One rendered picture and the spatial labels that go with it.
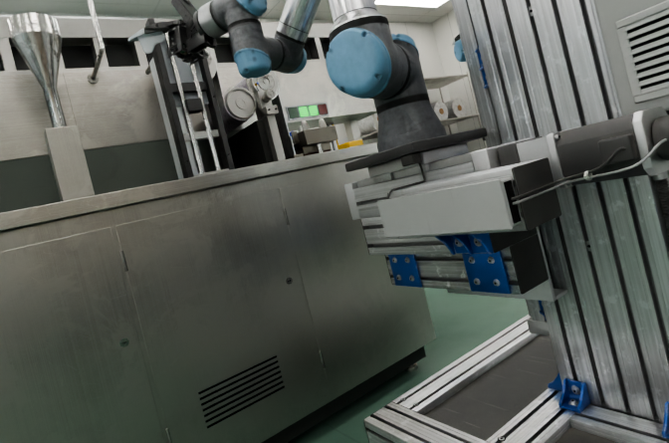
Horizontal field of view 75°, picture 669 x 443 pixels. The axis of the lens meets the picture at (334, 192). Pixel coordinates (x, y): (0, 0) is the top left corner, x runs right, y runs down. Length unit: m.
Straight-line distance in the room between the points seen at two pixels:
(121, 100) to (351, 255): 1.10
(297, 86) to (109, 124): 0.90
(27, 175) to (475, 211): 1.58
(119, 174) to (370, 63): 1.31
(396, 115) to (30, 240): 0.90
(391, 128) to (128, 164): 1.25
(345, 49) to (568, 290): 0.64
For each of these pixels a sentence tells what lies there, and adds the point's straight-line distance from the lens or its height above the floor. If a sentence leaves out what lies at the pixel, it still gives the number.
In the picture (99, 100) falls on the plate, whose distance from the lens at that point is 1.97.
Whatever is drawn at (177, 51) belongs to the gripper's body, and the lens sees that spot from 1.15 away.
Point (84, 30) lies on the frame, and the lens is 2.07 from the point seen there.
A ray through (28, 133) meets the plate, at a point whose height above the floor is 1.22.
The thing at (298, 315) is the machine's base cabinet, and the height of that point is 0.41.
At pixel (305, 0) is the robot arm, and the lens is 1.10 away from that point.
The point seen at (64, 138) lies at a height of 1.13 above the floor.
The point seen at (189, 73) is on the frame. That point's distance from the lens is 1.61.
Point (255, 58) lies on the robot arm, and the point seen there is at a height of 1.08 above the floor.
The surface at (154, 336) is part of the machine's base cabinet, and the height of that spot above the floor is 0.51.
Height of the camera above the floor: 0.77
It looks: level
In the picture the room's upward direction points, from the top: 14 degrees counter-clockwise
